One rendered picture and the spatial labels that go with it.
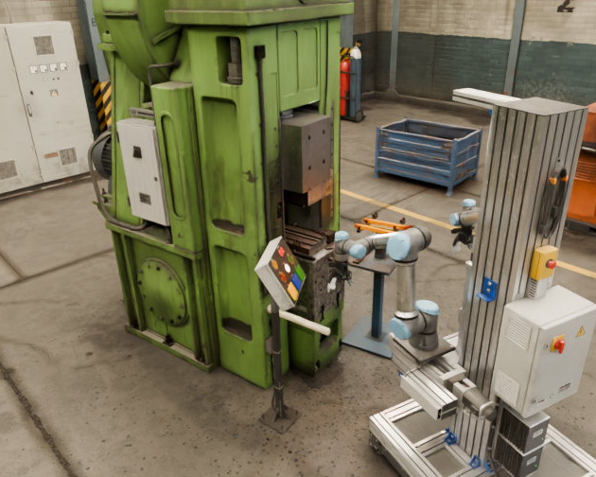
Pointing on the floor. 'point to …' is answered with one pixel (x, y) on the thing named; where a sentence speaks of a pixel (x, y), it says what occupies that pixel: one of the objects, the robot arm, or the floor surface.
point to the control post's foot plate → (280, 418)
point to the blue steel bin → (428, 151)
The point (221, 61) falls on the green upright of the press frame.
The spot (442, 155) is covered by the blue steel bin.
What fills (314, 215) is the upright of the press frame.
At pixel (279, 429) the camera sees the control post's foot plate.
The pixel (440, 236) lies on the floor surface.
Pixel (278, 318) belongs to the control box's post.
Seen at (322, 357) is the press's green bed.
